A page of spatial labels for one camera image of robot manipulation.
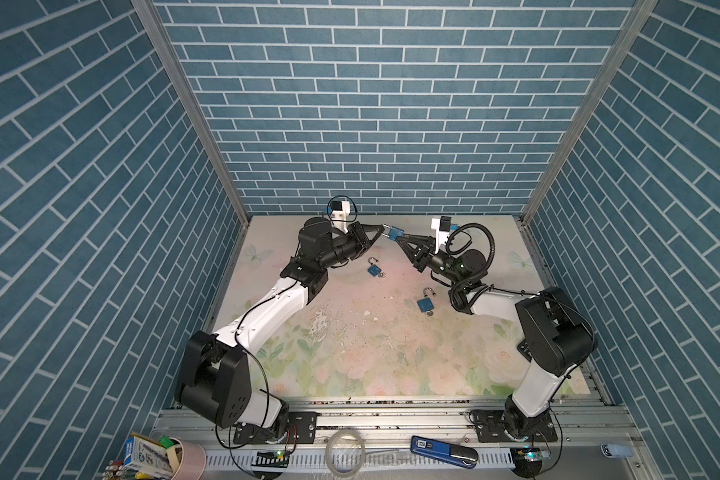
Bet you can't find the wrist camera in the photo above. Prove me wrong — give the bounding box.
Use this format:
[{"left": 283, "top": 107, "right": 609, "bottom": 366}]
[
  {"left": 431, "top": 216, "right": 458, "bottom": 253},
  {"left": 326, "top": 197, "right": 357, "bottom": 233}
]

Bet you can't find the right blue padlock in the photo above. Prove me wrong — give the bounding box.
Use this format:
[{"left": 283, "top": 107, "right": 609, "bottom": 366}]
[{"left": 417, "top": 287, "right": 436, "bottom": 316}]

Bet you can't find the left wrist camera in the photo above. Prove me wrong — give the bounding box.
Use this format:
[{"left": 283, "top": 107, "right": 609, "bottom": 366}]
[{"left": 326, "top": 197, "right": 357, "bottom": 233}]

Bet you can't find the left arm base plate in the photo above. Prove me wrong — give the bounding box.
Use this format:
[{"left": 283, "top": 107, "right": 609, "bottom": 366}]
[{"left": 232, "top": 411, "right": 318, "bottom": 446}]

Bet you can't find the aluminium rail frame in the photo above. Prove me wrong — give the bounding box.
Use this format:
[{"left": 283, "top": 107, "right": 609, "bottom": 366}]
[{"left": 151, "top": 397, "right": 655, "bottom": 480}]

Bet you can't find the pink cup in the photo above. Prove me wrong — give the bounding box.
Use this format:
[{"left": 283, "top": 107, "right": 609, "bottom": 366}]
[{"left": 171, "top": 437, "right": 207, "bottom": 480}]

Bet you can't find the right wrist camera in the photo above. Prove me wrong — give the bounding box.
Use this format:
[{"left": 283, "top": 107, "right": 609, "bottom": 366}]
[{"left": 431, "top": 216, "right": 458, "bottom": 253}]

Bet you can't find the blue black handheld device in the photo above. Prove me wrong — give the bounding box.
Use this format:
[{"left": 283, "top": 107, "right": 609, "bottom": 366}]
[{"left": 410, "top": 436, "right": 479, "bottom": 469}]

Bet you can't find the small light blue object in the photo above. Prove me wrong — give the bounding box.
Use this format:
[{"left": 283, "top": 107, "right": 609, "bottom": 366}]
[{"left": 600, "top": 443, "right": 634, "bottom": 459}]

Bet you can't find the white blue cardboard box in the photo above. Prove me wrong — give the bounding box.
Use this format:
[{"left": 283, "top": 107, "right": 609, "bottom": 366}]
[{"left": 123, "top": 434, "right": 173, "bottom": 479}]

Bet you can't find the far blue padlock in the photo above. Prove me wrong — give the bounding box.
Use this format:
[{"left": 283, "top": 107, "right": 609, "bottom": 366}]
[{"left": 367, "top": 257, "right": 385, "bottom": 278}]

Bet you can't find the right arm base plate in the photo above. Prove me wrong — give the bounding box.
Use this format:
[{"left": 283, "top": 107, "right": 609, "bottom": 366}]
[{"left": 467, "top": 409, "right": 558, "bottom": 443}]

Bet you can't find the black calculator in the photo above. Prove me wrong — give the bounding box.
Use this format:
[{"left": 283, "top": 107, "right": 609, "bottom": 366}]
[{"left": 516, "top": 339, "right": 532, "bottom": 361}]

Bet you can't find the floral table mat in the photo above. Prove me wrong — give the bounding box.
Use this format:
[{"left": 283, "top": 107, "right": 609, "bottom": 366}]
[{"left": 179, "top": 214, "right": 595, "bottom": 400}]

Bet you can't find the blue padlock with key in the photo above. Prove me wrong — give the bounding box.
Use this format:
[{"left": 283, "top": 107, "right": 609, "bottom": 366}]
[{"left": 383, "top": 224, "right": 405, "bottom": 241}]

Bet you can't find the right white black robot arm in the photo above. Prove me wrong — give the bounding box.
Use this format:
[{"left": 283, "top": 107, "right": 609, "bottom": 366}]
[{"left": 395, "top": 223, "right": 597, "bottom": 442}]

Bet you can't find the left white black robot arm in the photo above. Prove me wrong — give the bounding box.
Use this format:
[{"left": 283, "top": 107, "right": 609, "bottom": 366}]
[{"left": 174, "top": 217, "right": 384, "bottom": 438}]

